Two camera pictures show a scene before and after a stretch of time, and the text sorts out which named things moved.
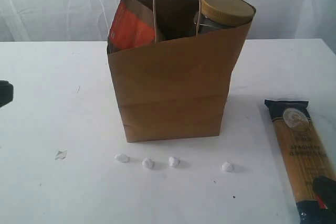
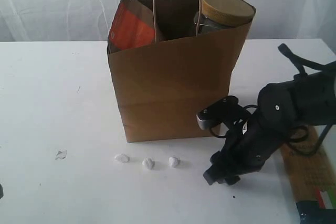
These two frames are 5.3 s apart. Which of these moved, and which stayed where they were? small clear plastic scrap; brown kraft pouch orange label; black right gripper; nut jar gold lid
Moved: black right gripper
Stayed: brown kraft pouch orange label; small clear plastic scrap; nut jar gold lid
